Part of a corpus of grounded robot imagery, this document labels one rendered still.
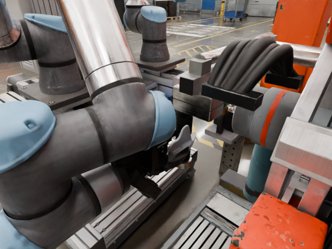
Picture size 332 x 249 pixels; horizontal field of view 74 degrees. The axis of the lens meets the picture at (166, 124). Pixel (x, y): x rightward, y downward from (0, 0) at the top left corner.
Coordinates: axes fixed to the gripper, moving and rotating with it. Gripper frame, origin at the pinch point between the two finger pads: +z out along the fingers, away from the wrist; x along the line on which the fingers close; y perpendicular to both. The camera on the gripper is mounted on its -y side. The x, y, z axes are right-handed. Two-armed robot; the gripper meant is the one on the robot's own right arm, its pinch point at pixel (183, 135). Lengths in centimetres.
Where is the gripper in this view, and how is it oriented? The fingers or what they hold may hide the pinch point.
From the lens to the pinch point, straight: 49.9
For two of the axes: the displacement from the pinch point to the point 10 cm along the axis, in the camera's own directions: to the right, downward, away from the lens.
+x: -7.6, -3.4, 5.5
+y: 0.1, -8.5, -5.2
